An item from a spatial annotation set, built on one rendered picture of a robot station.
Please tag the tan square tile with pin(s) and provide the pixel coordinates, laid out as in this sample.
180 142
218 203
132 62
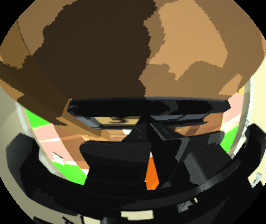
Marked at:
117 120

